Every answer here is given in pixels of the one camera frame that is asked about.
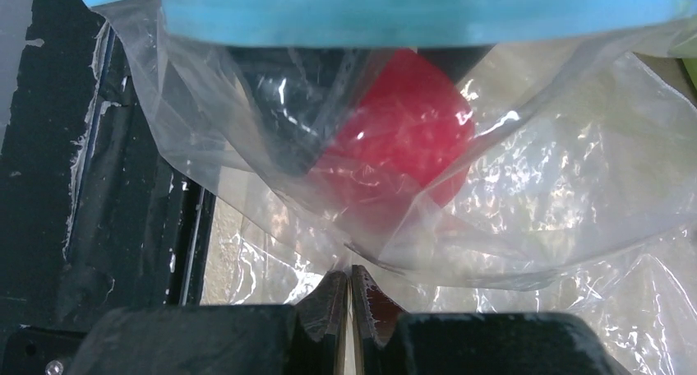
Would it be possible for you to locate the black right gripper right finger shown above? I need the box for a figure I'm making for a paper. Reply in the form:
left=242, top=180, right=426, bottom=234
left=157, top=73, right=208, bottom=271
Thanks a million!
left=351, top=265, right=404, bottom=374

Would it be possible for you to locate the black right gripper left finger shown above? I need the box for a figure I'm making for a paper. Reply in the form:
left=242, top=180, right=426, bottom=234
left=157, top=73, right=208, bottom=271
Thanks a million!
left=296, top=271, right=349, bottom=374

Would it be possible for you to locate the red fake apple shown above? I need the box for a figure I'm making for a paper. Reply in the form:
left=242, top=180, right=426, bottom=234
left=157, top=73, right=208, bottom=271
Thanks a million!
left=309, top=49, right=474, bottom=232

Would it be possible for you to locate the clear zip top bag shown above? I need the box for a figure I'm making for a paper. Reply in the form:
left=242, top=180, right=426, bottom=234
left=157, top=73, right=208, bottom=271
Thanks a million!
left=82, top=0, right=696, bottom=374

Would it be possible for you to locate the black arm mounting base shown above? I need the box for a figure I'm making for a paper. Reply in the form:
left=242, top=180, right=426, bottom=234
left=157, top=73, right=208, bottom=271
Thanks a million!
left=1, top=0, right=215, bottom=374

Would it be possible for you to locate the green plastic tray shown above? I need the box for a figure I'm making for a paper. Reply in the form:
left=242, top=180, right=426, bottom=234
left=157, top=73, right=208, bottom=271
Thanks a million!
left=670, top=34, right=696, bottom=101

